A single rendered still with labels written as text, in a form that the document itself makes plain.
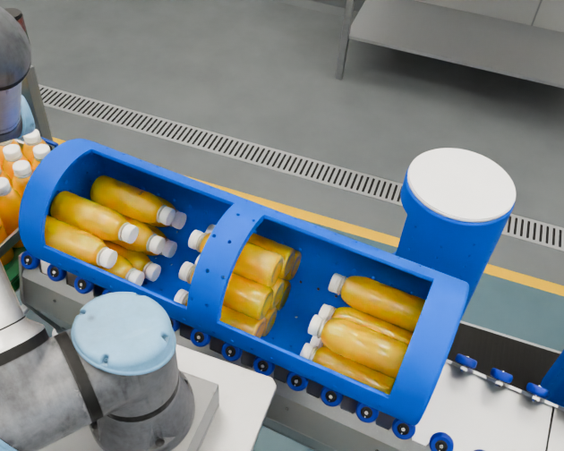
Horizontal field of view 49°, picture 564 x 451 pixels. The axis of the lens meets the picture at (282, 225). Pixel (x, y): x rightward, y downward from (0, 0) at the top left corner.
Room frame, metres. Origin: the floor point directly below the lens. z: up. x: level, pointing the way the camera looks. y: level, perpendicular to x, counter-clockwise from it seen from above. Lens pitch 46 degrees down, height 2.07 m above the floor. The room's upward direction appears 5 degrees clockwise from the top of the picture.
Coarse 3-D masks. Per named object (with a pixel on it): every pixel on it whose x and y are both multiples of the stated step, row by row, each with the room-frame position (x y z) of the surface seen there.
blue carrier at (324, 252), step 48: (96, 144) 1.02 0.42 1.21; (48, 192) 0.86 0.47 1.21; (192, 192) 0.99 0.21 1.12; (240, 240) 0.76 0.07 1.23; (288, 240) 0.91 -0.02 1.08; (336, 240) 0.79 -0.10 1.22; (144, 288) 0.72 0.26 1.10; (192, 288) 0.69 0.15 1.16; (432, 288) 0.68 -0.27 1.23; (240, 336) 0.64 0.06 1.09; (288, 336) 0.74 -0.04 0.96; (432, 336) 0.59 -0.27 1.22; (336, 384) 0.57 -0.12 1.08; (432, 384) 0.53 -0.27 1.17
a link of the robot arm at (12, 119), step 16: (0, 16) 0.65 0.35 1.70; (0, 32) 0.63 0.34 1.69; (16, 32) 0.66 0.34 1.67; (0, 48) 0.62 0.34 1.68; (16, 48) 0.65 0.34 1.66; (0, 64) 0.62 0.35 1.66; (16, 64) 0.64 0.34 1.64; (0, 80) 0.63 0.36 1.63; (16, 80) 0.66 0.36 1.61; (0, 96) 0.69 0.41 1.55; (16, 96) 0.73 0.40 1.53; (0, 112) 0.73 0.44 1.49; (16, 112) 0.78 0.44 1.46; (0, 128) 0.78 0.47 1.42; (16, 128) 0.83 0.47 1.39; (32, 128) 0.86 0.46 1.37
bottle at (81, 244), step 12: (48, 216) 0.88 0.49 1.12; (48, 228) 0.84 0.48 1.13; (60, 228) 0.84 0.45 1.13; (72, 228) 0.84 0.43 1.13; (48, 240) 0.82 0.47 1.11; (60, 240) 0.81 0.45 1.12; (72, 240) 0.81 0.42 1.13; (84, 240) 0.81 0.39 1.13; (96, 240) 0.82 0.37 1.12; (72, 252) 0.79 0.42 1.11; (84, 252) 0.79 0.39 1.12; (96, 252) 0.80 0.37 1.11; (96, 264) 0.79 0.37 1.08
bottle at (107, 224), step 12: (60, 192) 0.93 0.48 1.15; (72, 192) 0.94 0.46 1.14; (60, 204) 0.90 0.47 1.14; (72, 204) 0.89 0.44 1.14; (84, 204) 0.90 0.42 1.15; (96, 204) 0.90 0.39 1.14; (60, 216) 0.88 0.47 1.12; (72, 216) 0.87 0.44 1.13; (84, 216) 0.87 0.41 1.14; (96, 216) 0.87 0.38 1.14; (108, 216) 0.87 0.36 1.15; (120, 216) 0.88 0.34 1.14; (84, 228) 0.86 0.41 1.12; (96, 228) 0.85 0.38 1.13; (108, 228) 0.85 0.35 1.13; (120, 228) 0.85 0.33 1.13; (108, 240) 0.84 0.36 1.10; (120, 240) 0.84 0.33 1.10
